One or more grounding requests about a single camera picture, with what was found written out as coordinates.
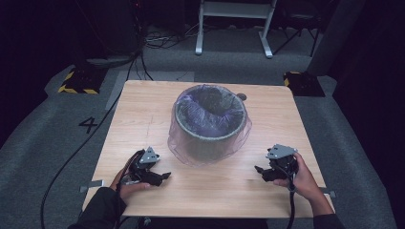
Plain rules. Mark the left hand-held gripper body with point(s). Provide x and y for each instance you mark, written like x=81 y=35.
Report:
x=143 y=173

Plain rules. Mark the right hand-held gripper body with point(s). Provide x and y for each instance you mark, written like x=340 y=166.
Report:
x=283 y=167

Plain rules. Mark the green ribbed plastic bin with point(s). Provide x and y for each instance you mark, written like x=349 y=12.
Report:
x=223 y=133

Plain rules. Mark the purple plastic bag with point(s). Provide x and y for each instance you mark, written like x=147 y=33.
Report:
x=203 y=120

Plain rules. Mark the person's left hand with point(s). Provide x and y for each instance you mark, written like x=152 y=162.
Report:
x=127 y=189

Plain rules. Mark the person's right hand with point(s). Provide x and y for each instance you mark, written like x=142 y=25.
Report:
x=305 y=184

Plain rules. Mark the black table grommet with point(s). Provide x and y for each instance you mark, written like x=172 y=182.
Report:
x=243 y=96

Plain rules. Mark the black yellow striped floor base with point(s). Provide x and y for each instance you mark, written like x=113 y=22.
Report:
x=304 y=84
x=84 y=81

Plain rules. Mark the black tripod stand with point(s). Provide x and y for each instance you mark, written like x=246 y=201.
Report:
x=287 y=42

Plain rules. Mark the grey column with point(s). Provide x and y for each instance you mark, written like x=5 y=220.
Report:
x=334 y=38

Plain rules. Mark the dark equipment rack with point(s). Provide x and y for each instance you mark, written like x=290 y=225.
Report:
x=111 y=31

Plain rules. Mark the grey metal table bracket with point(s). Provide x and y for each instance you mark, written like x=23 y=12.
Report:
x=329 y=192
x=94 y=184

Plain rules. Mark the white metal table frame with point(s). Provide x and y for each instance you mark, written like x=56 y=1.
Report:
x=234 y=9

